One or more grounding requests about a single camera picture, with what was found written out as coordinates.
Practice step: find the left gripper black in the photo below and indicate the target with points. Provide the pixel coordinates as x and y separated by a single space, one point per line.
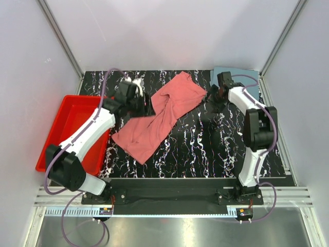
147 110

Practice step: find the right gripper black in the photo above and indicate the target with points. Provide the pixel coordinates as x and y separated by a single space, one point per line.
217 107

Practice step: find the pink t shirt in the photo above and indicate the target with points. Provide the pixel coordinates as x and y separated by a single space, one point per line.
140 137

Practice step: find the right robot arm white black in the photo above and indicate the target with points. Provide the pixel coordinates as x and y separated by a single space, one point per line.
260 136

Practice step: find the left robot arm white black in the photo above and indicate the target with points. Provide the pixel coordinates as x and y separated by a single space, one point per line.
64 161

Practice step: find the folded blue t shirt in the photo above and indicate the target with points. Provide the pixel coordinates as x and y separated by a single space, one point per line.
244 76

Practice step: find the red plastic bin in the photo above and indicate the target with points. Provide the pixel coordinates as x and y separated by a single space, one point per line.
72 113

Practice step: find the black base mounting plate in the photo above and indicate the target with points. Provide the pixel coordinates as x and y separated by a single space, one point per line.
189 195

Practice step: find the right aluminium frame post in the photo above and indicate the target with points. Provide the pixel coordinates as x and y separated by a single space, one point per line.
300 5

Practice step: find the aluminium frame post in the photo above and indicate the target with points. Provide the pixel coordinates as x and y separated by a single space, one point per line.
59 35
300 5

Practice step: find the left aluminium frame post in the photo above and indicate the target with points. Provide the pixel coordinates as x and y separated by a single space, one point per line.
59 35

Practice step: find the white slotted cable duct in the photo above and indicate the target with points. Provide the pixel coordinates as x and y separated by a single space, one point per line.
117 212

